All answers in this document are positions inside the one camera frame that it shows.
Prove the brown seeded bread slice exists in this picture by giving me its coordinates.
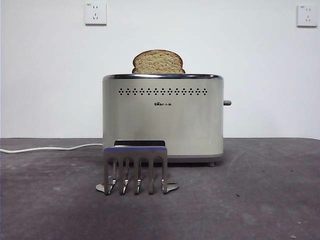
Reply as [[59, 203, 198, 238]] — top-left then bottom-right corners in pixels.
[[131, 49, 186, 75]]

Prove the cream and steel toaster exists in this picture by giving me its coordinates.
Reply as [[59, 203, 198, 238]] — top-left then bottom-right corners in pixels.
[[101, 73, 225, 168]]

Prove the stainless steel toast rack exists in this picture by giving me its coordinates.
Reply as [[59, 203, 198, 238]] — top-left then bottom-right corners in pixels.
[[94, 139, 180, 196]]

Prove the white wall socket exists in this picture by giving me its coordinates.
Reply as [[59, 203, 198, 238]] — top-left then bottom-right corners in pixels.
[[84, 2, 108, 27], [296, 4, 319, 28]]

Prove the white power cord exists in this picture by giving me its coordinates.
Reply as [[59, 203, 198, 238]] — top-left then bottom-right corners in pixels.
[[0, 143, 103, 154]]

